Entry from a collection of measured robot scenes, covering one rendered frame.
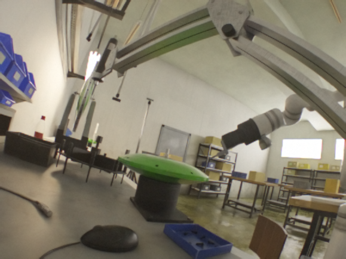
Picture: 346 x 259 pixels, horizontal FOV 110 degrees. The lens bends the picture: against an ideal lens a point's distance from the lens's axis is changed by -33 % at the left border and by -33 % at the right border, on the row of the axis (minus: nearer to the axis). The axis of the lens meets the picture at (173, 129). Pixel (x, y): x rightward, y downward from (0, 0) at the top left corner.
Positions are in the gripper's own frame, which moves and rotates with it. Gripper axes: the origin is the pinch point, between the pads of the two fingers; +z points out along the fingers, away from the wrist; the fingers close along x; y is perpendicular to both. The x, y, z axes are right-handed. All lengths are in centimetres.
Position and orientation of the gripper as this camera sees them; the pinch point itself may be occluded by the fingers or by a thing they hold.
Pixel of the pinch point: (208, 159)
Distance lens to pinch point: 58.7
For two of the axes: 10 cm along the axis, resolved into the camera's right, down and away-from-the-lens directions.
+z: -9.0, 4.1, 1.4
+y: -3.6, -8.8, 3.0
